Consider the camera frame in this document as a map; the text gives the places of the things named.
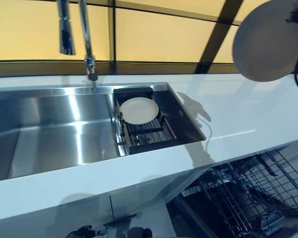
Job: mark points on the stainless steel sink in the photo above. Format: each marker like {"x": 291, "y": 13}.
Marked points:
{"x": 52, "y": 124}

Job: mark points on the chrome pull-down faucet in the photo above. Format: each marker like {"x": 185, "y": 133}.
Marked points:
{"x": 85, "y": 29}

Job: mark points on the black robot right foot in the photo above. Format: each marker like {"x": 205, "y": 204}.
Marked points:
{"x": 147, "y": 233}

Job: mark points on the dishwasher door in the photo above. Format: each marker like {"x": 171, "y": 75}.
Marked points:
{"x": 201, "y": 218}

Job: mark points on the dark window frame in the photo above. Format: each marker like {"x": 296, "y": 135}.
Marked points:
{"x": 114, "y": 67}

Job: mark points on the narrow white cabinet door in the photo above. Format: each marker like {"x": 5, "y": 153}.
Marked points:
{"x": 151, "y": 198}

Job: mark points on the wide white cabinet door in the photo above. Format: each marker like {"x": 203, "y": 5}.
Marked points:
{"x": 39, "y": 223}

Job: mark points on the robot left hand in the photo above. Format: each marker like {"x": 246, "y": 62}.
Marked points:
{"x": 87, "y": 231}

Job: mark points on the cream round plate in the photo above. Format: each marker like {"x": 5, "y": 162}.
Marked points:
{"x": 139, "y": 110}
{"x": 263, "y": 42}

